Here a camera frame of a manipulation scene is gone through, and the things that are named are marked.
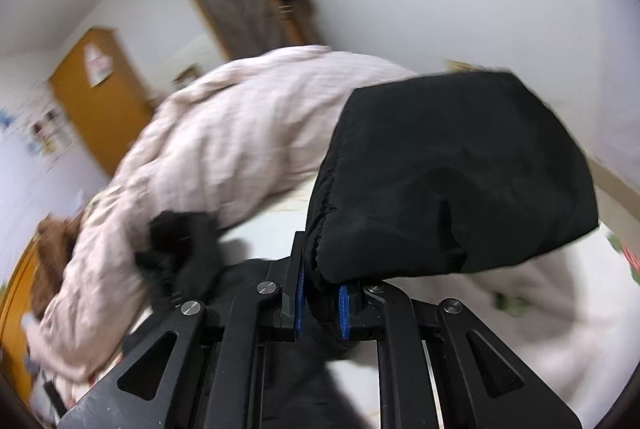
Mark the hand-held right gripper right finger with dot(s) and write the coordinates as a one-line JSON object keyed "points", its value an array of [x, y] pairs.
{"points": [[345, 309]]}

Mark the orange wooden headboard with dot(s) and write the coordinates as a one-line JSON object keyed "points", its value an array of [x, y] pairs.
{"points": [[15, 309]]}

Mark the orange wooden door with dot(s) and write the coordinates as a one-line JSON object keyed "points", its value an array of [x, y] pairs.
{"points": [[100, 119]]}

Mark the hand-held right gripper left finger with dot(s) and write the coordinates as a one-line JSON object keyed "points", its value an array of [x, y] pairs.
{"points": [[300, 304]]}

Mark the red and white door poster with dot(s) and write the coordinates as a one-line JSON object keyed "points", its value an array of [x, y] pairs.
{"points": [[96, 65]]}

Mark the floral bed sheet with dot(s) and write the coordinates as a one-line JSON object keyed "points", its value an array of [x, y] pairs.
{"points": [[525, 309]]}

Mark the black padded jacket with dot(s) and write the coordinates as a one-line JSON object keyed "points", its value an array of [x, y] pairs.
{"points": [[450, 169]]}

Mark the pale pink quilt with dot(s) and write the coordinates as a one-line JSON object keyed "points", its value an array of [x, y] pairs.
{"points": [[225, 139]]}

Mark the colourful wall posters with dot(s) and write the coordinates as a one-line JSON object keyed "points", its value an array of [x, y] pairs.
{"points": [[42, 124]]}

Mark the brown plush cloth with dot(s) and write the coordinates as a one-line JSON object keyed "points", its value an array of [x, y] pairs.
{"points": [[52, 249]]}

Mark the wooden framed furniture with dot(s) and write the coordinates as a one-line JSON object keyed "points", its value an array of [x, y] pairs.
{"points": [[230, 4]]}

